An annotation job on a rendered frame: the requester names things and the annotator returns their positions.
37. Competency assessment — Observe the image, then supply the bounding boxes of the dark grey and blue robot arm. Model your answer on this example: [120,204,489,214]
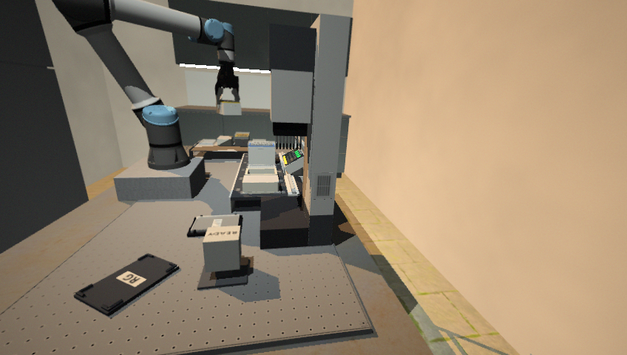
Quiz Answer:
[52,0,236,170]

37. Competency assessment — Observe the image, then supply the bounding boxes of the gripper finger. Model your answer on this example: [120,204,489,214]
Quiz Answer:
[215,80,223,109]
[231,88,240,101]

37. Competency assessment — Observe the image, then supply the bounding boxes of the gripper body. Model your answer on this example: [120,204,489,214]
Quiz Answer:
[219,61,239,89]

